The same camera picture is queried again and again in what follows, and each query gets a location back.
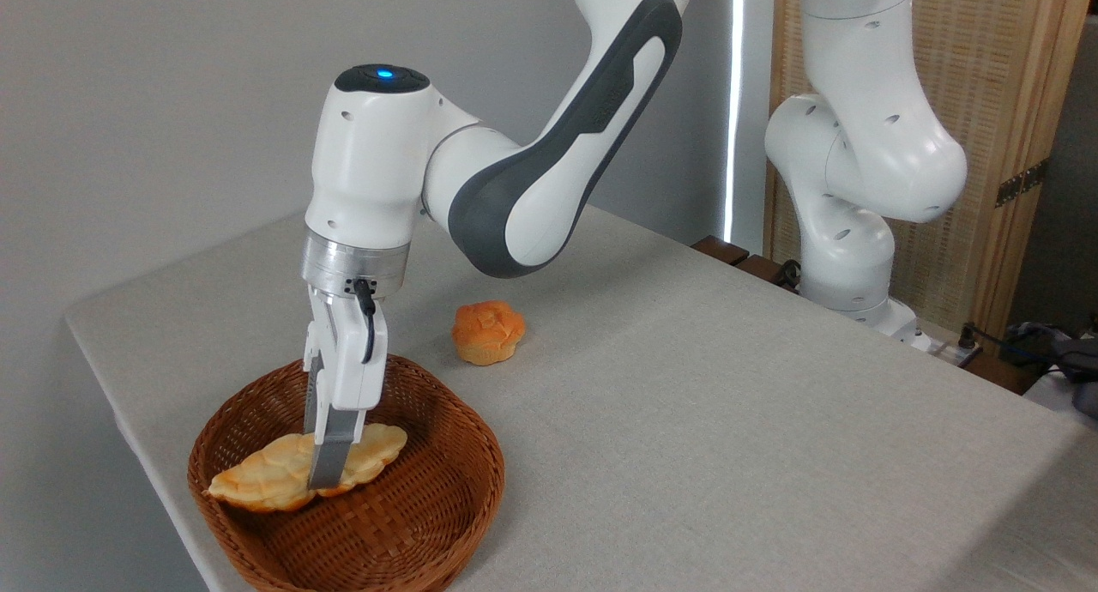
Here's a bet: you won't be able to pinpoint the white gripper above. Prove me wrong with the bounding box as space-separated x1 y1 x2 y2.
302 285 389 492

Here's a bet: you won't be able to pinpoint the long pale braided bread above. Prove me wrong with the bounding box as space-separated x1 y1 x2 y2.
206 423 409 514

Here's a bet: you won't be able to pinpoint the round orange bread roll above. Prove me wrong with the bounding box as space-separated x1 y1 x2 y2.
451 300 526 366

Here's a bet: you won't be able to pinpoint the brown woven wicker basket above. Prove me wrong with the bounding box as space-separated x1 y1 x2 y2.
187 354 506 592

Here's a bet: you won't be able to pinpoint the grey tablecloth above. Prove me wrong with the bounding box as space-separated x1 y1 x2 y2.
64 204 1098 592

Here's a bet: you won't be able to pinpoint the dark brown wooden slats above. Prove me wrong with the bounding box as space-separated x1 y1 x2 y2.
691 235 803 294

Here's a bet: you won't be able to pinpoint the dark metal screen hinge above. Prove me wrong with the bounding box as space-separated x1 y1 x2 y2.
995 159 1047 208

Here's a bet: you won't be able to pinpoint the dark grey bag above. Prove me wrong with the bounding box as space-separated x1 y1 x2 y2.
1008 316 1098 420

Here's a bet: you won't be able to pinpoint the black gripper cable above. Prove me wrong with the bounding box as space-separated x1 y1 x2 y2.
352 277 379 365

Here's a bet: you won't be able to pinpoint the black plug with cable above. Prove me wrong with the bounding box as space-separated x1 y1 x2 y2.
956 322 1056 372

